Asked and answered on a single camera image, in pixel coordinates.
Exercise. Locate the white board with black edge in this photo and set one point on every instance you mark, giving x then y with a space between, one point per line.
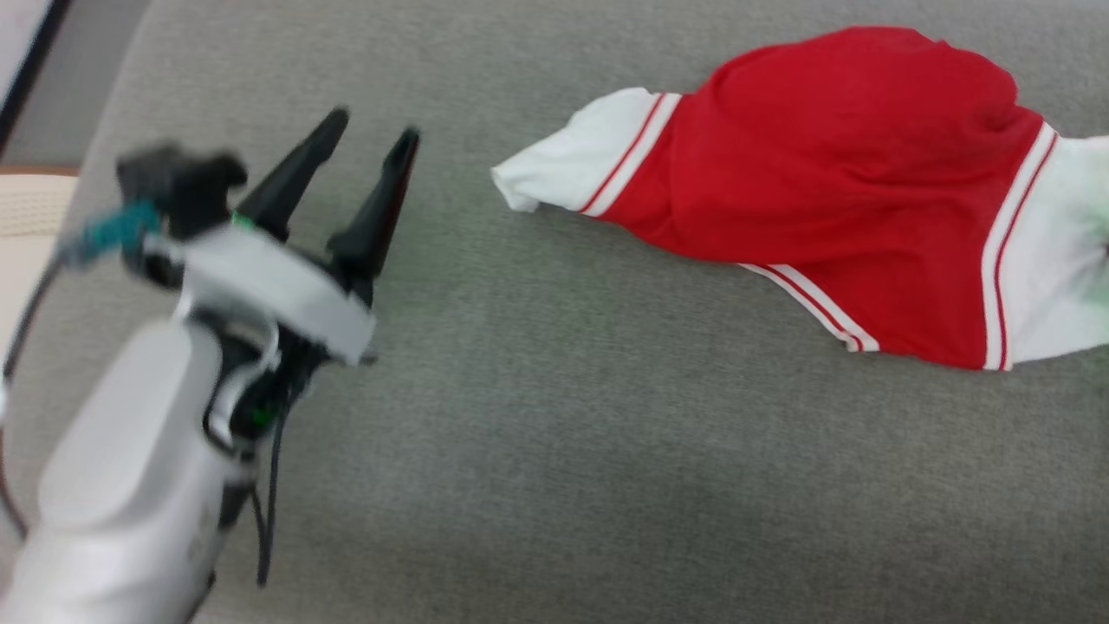
17 43

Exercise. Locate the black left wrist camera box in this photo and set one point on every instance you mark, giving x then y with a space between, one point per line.
182 186

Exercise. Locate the grey-green fabric sofa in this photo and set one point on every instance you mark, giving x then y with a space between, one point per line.
606 433

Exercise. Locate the beige cushion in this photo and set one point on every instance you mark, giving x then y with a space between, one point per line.
26 243

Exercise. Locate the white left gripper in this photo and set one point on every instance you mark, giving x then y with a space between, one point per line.
277 295

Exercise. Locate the red and white shirt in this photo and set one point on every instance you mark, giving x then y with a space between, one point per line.
823 173

